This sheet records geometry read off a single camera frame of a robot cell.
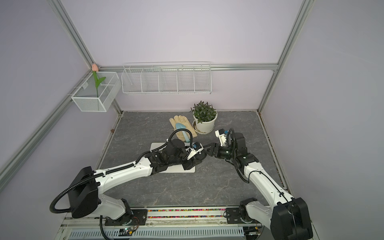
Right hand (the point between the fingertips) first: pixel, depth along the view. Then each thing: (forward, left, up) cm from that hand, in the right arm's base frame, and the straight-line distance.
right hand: (204, 148), depth 77 cm
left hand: (-3, +3, -3) cm, 5 cm away
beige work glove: (+38, +17, -19) cm, 45 cm away
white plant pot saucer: (+31, +6, -18) cm, 37 cm away
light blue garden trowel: (+29, +15, -17) cm, 37 cm away
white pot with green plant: (+26, -1, -3) cm, 26 cm away
